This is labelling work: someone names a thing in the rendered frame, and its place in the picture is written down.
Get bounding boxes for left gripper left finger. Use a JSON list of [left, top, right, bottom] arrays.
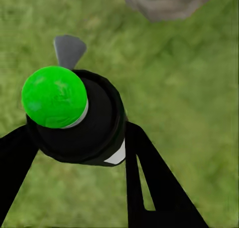
[[0, 125, 39, 227]]

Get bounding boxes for pesticide atomizer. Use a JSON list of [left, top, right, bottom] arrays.
[[21, 34, 126, 167]]

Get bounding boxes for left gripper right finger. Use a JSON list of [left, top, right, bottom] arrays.
[[124, 121, 209, 228]]

